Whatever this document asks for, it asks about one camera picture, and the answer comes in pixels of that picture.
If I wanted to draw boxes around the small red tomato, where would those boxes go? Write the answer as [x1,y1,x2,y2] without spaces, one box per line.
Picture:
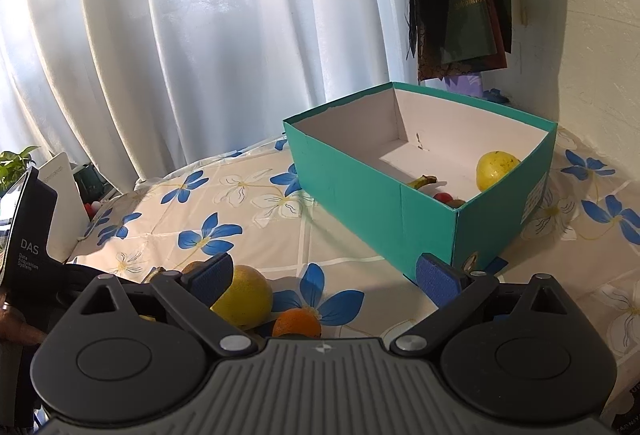
[433,192,454,203]

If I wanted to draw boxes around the yellow lemon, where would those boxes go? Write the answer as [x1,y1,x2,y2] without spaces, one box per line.
[210,265,273,331]

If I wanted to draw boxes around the brown kiwi fruit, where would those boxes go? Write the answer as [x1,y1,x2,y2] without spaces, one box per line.
[447,199,465,209]

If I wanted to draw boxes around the floral blue white tablecloth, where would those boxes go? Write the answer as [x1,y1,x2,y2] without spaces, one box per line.
[70,130,639,434]

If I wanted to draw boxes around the green potted plant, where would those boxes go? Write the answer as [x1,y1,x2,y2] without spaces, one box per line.
[0,145,38,196]

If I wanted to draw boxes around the small orange tangerine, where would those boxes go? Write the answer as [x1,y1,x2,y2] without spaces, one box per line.
[272,308,322,339]

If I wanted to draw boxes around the upper spotted yellow banana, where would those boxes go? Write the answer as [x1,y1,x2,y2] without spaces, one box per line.
[407,175,438,190]

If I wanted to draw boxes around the yellow green pear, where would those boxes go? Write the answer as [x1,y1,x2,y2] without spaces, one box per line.
[475,150,521,192]

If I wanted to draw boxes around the teal cardboard box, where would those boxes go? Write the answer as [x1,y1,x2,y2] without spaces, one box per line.
[283,82,556,278]

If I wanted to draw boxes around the purple cloth item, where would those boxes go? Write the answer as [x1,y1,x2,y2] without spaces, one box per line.
[444,73,483,98]

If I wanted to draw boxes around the white sheer curtain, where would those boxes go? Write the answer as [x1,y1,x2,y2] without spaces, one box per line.
[1,0,416,190]

